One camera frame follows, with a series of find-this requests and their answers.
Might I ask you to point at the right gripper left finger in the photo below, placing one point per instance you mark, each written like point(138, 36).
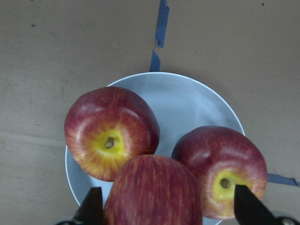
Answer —
point(90, 211)

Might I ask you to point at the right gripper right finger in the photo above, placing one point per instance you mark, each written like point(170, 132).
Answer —
point(249, 210)

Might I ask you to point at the red yellow apple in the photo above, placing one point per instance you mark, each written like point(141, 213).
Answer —
point(154, 190)

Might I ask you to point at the red apple on plate front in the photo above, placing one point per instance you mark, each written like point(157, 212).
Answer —
point(221, 158)

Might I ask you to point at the red apple on plate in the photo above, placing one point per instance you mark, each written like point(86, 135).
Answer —
point(106, 127)
point(221, 158)

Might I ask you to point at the red apple on plate left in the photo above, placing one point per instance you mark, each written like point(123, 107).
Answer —
point(106, 127)

